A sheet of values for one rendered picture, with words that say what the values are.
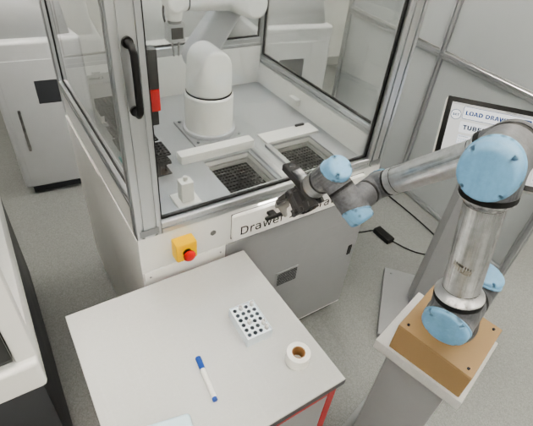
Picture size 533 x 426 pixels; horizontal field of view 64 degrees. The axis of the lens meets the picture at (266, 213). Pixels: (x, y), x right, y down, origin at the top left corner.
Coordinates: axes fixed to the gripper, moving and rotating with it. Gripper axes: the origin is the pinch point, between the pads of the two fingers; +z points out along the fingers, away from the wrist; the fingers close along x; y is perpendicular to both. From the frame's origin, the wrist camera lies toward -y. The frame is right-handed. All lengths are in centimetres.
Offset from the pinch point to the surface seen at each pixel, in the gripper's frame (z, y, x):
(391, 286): 80, 54, 92
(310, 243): 35.6, 15.1, 26.0
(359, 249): 102, 28, 99
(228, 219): 11.8, -2.8, -15.0
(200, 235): 14.5, -1.2, -25.5
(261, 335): 0.0, 35.1, -25.0
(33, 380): 4, 20, -82
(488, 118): -18, -1, 93
